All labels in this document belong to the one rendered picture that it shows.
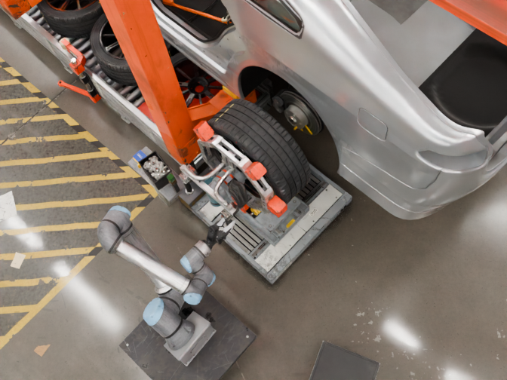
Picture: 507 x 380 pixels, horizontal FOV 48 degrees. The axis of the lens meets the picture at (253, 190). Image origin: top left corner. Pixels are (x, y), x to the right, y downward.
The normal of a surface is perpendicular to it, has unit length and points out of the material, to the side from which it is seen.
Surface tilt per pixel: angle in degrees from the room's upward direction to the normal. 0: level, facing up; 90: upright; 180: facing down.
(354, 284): 0
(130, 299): 0
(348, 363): 0
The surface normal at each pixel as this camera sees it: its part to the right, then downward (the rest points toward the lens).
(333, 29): -0.36, 0.10
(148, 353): -0.09, -0.43
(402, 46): 0.18, -0.17
